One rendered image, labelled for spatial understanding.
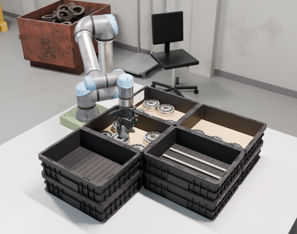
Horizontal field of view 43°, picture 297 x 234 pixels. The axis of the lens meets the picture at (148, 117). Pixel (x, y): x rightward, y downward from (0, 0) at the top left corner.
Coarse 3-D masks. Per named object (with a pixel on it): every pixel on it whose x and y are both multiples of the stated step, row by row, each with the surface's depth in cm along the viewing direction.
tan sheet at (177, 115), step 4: (136, 108) 237; (140, 108) 237; (148, 112) 233; (152, 112) 233; (156, 112) 233; (176, 112) 233; (180, 112) 233; (156, 116) 229; (160, 116) 229; (172, 116) 229; (176, 116) 229; (180, 116) 229; (176, 120) 225
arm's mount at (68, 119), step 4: (96, 104) 255; (76, 108) 251; (100, 108) 251; (104, 108) 251; (68, 112) 246; (72, 112) 246; (100, 112) 247; (60, 116) 243; (64, 116) 243; (68, 116) 243; (72, 116) 243; (60, 120) 244; (64, 120) 241; (68, 120) 239; (72, 120) 239; (76, 120) 239; (64, 124) 243; (68, 124) 240; (72, 124) 238; (76, 124) 235; (80, 124) 235; (72, 128) 239; (76, 128) 237
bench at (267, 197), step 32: (32, 128) 241; (64, 128) 241; (0, 160) 213; (32, 160) 213; (288, 160) 214; (0, 192) 191; (32, 192) 191; (256, 192) 191; (288, 192) 191; (0, 224) 173; (32, 224) 173; (64, 224) 173; (96, 224) 173; (128, 224) 173; (160, 224) 173; (192, 224) 173; (224, 224) 173; (256, 224) 173; (288, 224) 173
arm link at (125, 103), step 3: (120, 99) 187; (129, 99) 193; (132, 99) 188; (120, 102) 187; (123, 102) 186; (126, 102) 186; (129, 102) 187; (132, 102) 188; (120, 105) 188; (123, 105) 187; (126, 105) 187; (129, 105) 188
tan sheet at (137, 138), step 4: (108, 128) 218; (136, 128) 218; (112, 132) 214; (136, 132) 214; (140, 132) 214; (144, 132) 214; (132, 136) 210; (136, 136) 210; (140, 136) 210; (132, 140) 207; (136, 140) 207; (140, 140) 207; (144, 144) 204
